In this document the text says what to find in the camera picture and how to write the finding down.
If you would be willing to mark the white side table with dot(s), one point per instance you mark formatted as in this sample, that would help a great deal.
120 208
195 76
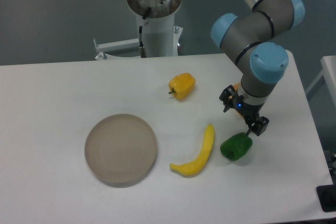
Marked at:
325 76

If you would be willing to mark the beige round plate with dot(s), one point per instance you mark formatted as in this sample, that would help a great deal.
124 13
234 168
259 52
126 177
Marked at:
121 149

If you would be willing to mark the yellow banana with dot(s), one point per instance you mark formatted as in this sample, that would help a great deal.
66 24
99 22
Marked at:
195 166

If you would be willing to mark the yellow bell pepper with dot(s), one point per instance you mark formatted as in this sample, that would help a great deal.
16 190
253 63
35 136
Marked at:
182 85

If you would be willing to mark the green bell pepper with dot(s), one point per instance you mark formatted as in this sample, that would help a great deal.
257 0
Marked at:
236 146

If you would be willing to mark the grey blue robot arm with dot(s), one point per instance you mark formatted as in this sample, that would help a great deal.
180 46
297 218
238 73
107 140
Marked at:
246 41

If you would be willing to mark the black device at edge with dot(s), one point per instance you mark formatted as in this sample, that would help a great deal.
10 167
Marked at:
326 195

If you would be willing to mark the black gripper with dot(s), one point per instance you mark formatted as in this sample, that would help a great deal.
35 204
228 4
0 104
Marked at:
256 124

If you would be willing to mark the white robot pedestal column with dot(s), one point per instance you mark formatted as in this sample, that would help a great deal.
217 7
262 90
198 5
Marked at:
155 21

